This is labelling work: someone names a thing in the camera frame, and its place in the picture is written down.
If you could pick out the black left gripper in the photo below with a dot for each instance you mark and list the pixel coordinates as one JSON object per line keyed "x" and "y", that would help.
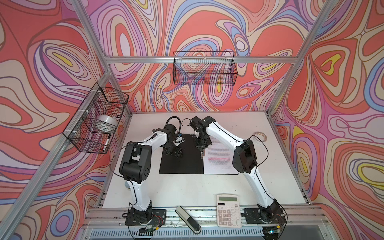
{"x": 177, "y": 152}

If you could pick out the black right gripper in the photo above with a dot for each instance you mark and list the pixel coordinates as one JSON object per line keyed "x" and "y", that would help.
{"x": 200, "y": 146}

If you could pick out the printed paper files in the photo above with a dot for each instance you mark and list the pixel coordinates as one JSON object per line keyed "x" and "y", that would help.
{"x": 217, "y": 160}

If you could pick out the blue file folder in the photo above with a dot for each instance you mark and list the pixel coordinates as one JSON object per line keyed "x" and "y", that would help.
{"x": 191, "y": 161}

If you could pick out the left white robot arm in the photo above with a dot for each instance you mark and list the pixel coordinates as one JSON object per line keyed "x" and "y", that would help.
{"x": 136, "y": 162}

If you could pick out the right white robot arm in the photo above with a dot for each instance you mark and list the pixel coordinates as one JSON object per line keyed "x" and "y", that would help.
{"x": 244, "y": 161}

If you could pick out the white tape roll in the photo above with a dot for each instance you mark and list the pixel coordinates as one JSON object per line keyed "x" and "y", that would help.
{"x": 261, "y": 136}

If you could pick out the marker pen in basket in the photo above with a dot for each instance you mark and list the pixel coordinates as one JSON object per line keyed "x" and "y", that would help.
{"x": 106, "y": 144}

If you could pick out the white desk calculator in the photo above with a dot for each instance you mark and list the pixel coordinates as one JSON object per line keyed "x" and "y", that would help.
{"x": 228, "y": 211}

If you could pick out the grey black stapler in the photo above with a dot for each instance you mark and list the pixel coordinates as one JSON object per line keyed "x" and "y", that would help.
{"x": 188, "y": 220}

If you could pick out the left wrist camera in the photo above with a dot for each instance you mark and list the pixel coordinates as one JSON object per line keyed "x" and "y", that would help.
{"x": 180, "y": 139}

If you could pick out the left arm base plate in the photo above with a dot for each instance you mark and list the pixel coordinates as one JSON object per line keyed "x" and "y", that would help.
{"x": 157, "y": 217}

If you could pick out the black wire basket back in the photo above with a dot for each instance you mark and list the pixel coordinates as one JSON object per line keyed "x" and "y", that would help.
{"x": 204, "y": 68}

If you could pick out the black wire basket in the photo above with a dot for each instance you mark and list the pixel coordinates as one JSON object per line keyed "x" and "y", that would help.
{"x": 204, "y": 68}
{"x": 81, "y": 132}

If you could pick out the black wire basket left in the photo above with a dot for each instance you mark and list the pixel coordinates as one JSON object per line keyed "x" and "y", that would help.
{"x": 81, "y": 132}

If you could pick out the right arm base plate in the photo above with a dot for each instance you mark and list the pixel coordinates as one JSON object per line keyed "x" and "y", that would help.
{"x": 257, "y": 216}

